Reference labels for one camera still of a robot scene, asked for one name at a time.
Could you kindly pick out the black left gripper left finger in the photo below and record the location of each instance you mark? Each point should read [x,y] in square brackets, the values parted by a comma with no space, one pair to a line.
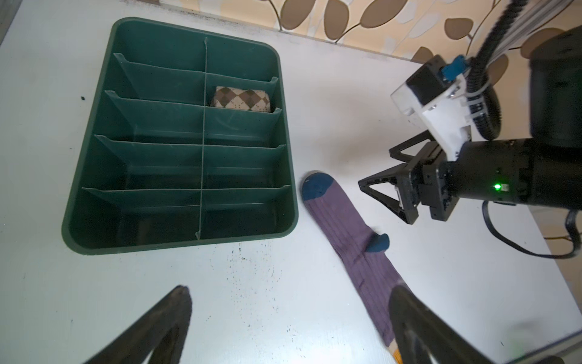
[158,336]

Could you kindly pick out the purple sock orange cuff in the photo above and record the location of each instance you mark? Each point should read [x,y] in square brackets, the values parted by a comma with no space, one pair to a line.
[361,249]

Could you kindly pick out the green divided organizer tray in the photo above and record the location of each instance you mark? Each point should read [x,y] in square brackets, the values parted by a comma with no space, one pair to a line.
[159,167]

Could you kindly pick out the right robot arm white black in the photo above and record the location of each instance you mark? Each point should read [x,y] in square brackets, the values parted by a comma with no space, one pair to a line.
[461,155]

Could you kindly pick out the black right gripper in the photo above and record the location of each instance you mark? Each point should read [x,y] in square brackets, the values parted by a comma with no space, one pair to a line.
[432,182]

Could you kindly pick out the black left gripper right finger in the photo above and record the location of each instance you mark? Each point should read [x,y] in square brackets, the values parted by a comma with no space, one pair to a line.
[423,337]

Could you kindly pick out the brown argyle sock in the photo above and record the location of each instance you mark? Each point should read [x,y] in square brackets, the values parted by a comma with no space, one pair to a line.
[241,99]

